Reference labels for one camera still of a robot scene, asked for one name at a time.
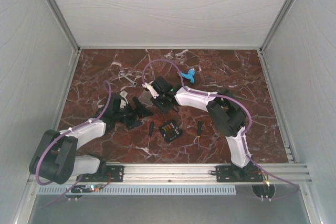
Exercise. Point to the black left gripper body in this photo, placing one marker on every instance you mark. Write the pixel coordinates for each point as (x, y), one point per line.
(127, 114)

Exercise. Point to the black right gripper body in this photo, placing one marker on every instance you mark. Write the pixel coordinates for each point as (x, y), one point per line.
(160, 104)

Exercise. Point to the black fuse box base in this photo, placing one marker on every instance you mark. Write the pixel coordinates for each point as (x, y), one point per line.
(170, 131)

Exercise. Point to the clear plastic fuse box lid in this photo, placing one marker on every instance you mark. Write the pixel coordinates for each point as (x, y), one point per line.
(145, 98)

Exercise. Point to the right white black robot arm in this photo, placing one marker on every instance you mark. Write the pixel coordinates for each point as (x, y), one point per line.
(228, 115)

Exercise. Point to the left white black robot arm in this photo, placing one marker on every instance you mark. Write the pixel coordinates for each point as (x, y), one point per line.
(56, 159)

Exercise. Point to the silver ratchet wrench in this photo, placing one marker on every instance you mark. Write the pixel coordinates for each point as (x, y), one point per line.
(122, 74)

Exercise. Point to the blue glue gun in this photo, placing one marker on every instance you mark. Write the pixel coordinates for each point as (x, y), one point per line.
(189, 75)

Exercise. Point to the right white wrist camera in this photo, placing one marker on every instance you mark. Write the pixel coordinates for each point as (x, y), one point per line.
(152, 91)

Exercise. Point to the yellow black handle screwdriver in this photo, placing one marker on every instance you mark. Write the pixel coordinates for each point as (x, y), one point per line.
(199, 131)

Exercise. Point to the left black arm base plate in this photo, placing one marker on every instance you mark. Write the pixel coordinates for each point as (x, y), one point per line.
(112, 173)

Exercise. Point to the aluminium front rail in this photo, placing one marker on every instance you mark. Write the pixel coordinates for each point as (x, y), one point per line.
(200, 174)

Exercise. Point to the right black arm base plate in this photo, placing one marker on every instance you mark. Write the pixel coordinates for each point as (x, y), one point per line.
(234, 174)

